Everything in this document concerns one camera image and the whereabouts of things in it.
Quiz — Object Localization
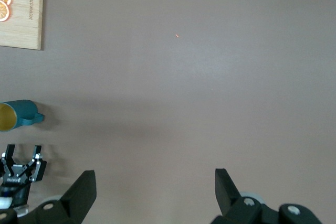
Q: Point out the dark teal cup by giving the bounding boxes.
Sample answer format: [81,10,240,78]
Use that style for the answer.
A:
[0,99,45,132]

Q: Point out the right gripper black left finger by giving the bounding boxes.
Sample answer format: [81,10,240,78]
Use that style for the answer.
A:
[0,170,97,224]

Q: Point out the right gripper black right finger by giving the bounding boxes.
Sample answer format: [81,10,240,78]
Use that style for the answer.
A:
[211,168,323,224]

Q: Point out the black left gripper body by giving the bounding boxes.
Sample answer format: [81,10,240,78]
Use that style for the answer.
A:
[1,163,38,186]

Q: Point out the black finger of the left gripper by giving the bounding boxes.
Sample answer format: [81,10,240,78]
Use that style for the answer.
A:
[1,144,16,178]
[25,144,43,180]

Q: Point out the bamboo cutting board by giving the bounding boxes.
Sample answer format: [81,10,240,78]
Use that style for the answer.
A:
[0,0,45,51]

